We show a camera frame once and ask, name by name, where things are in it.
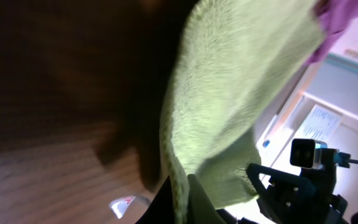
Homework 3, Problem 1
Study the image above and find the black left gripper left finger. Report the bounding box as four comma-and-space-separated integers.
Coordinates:
135, 177, 175, 224

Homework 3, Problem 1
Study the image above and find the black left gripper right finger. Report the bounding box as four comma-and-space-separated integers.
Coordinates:
187, 174, 226, 224

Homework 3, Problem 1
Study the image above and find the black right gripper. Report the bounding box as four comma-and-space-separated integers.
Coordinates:
246, 164, 347, 224

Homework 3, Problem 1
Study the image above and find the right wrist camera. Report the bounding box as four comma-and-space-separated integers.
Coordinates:
290, 139, 351, 170

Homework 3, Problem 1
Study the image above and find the green microfiber cloth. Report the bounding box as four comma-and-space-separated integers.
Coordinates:
160, 0, 324, 223

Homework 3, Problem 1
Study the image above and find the crumpled purple cloth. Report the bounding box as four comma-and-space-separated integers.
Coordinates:
305, 0, 358, 65

